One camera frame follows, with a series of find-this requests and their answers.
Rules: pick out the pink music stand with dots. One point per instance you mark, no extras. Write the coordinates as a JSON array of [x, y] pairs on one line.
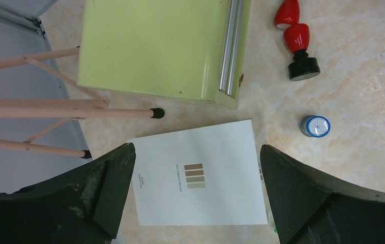
[[63, 109]]

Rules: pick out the red and black dumbbell toy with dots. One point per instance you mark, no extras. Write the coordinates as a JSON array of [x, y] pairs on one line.
[[296, 37]]

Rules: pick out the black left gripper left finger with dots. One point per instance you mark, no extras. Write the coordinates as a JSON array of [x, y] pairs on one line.
[[83, 205]]

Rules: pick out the white paper booklet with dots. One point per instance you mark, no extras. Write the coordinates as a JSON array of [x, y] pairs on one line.
[[207, 176]]

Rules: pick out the small blue glue bottle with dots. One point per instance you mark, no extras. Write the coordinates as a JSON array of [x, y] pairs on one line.
[[315, 126]]

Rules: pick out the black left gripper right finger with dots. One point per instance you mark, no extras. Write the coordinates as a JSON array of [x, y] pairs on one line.
[[311, 206]]

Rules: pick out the green metal drawer cabinet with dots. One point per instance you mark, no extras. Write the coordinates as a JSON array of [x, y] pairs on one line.
[[185, 50]]

